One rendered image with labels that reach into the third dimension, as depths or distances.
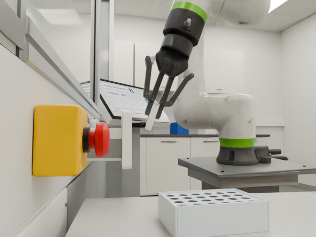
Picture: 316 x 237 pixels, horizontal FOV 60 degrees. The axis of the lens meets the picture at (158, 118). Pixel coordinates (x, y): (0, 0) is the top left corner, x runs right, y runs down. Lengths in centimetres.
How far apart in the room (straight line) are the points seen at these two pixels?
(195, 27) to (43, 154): 49
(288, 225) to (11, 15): 39
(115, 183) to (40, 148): 131
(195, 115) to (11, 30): 79
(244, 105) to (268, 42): 463
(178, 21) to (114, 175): 109
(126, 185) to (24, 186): 132
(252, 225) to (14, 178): 27
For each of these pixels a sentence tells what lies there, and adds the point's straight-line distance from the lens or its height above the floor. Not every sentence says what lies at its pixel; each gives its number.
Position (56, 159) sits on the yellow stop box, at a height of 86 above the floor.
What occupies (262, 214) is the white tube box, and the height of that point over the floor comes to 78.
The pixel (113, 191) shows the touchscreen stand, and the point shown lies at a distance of 161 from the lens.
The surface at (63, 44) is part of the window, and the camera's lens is 54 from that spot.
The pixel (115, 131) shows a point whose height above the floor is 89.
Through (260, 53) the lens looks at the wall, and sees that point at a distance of 542.
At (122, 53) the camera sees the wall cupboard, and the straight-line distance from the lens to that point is 409.
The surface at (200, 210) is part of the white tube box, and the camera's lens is 34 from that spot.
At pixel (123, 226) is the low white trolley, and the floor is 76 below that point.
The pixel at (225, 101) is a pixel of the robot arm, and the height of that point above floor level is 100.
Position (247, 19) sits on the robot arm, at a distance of 73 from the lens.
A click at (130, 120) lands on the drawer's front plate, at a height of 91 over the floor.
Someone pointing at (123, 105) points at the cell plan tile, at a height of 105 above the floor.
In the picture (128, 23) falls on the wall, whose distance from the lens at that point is 465.
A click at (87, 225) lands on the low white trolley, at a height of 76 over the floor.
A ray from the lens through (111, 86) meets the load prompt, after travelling 157.
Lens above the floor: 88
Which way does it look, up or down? 4 degrees up
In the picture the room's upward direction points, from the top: straight up
